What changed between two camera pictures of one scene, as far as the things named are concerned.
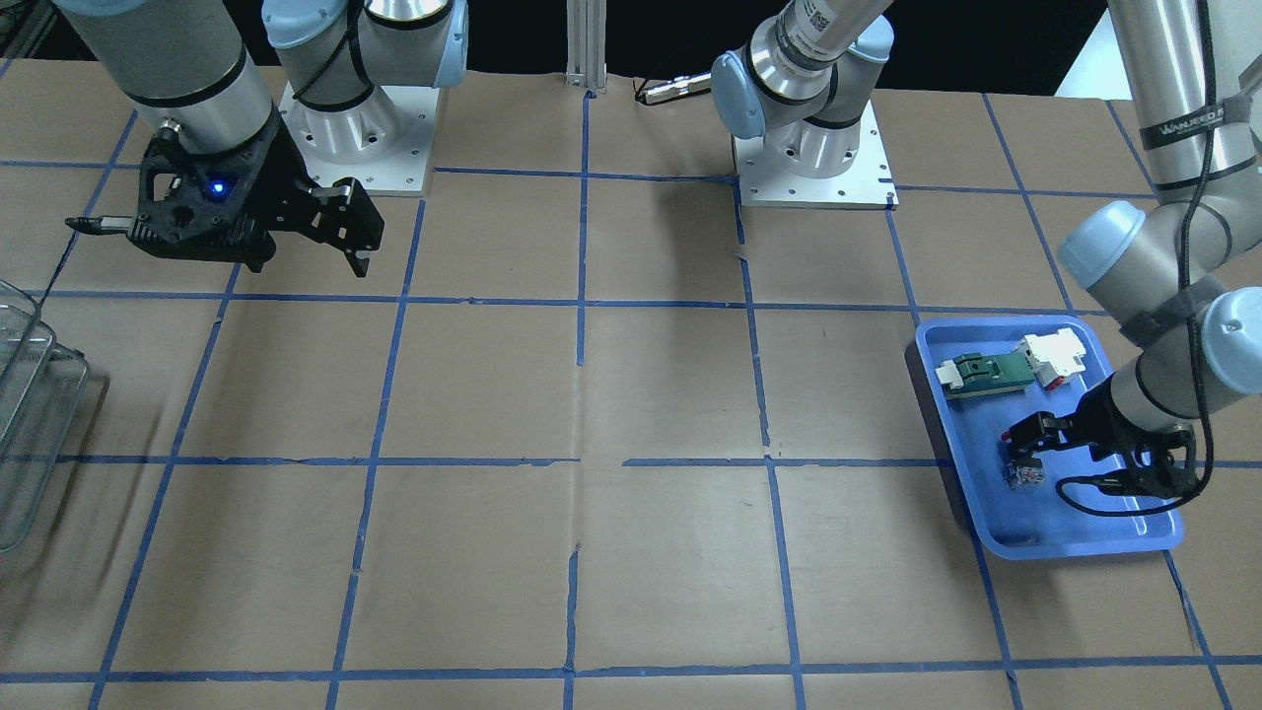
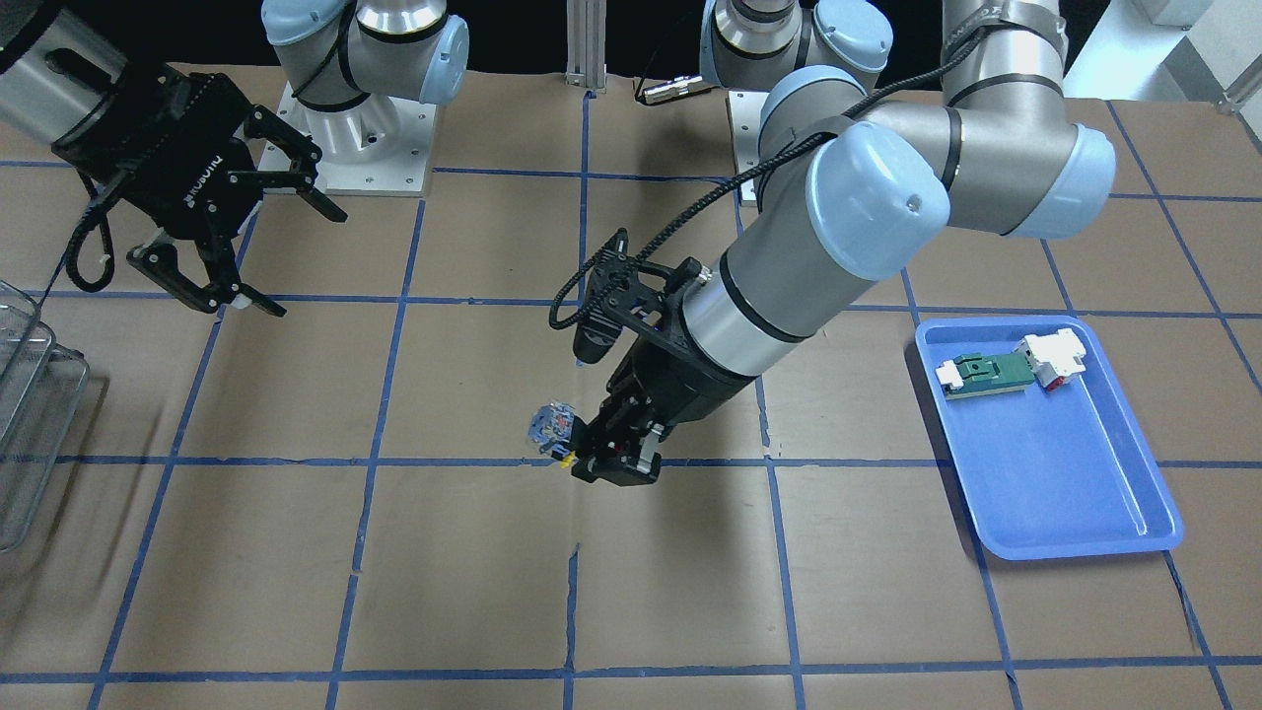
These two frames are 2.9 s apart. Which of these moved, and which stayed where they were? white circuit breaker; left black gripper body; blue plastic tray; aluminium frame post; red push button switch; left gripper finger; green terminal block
Moved: left gripper finger; left black gripper body; red push button switch
Stayed: white circuit breaker; aluminium frame post; green terminal block; blue plastic tray
